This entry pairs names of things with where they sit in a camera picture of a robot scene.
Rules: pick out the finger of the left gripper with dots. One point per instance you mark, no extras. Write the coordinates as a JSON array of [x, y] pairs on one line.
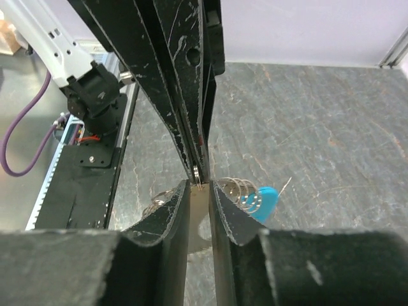
[[193, 34], [132, 30]]

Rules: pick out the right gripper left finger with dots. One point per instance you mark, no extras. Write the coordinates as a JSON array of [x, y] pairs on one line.
[[144, 265]]

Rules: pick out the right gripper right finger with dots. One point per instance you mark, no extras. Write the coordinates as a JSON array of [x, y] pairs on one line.
[[256, 265]]

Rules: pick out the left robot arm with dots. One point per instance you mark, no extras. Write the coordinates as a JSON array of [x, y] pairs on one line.
[[89, 87]]

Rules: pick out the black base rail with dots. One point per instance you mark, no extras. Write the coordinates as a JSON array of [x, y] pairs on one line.
[[80, 186]]

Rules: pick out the slotted cable duct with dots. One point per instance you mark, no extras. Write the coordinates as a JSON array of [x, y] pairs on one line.
[[44, 178]]

